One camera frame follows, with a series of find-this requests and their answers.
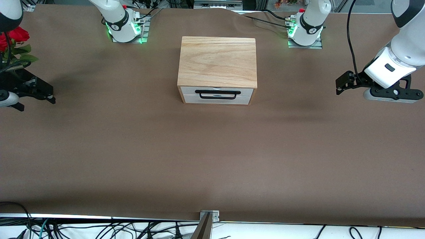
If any black metal drawer handle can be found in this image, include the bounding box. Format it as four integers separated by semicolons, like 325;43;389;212
195;90;241;100

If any wooden drawer with white front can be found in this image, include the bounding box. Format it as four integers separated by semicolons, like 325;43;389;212
180;87;255;97

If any plain white drawer front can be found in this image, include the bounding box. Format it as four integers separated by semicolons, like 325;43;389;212
183;95;252;105

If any light wooden drawer cabinet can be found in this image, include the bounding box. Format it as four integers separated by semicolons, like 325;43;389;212
177;36;258;106

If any orange flower bunch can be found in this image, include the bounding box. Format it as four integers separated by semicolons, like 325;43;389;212
274;0;301;9

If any brown table cover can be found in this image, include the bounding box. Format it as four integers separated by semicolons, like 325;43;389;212
0;3;425;228

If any grey power strip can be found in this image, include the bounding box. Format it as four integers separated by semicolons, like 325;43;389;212
194;0;243;10

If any grey aluminium pole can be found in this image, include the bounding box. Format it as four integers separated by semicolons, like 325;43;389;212
190;212;213;239

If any short black table cable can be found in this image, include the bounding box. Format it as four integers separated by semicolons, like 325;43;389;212
263;9;294;21

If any long black table cable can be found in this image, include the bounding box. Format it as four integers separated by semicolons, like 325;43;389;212
236;13;294;27

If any black looped floor cable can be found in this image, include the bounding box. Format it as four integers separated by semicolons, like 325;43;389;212
0;201;33;239

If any black cable bundle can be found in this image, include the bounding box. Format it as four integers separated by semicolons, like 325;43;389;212
0;217;200;239

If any teal cable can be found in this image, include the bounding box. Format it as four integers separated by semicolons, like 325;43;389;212
38;218;49;239

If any grey metal corner bracket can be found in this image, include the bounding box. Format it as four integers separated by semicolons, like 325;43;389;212
200;210;220;223

